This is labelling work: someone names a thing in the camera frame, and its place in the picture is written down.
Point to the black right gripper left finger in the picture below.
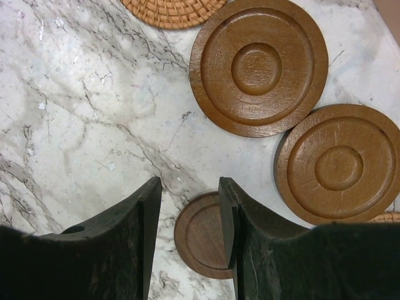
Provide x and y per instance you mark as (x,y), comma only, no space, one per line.
(108,256)

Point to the grooved brown wooden coaster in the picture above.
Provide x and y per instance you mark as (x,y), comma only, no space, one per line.
(257,68)

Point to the peach plastic desk organizer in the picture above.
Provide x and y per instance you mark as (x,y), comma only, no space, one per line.
(389,11)

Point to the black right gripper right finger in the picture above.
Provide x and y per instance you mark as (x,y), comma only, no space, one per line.
(273,258)

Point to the dark walnut coaster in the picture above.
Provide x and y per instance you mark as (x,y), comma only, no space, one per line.
(198,237)

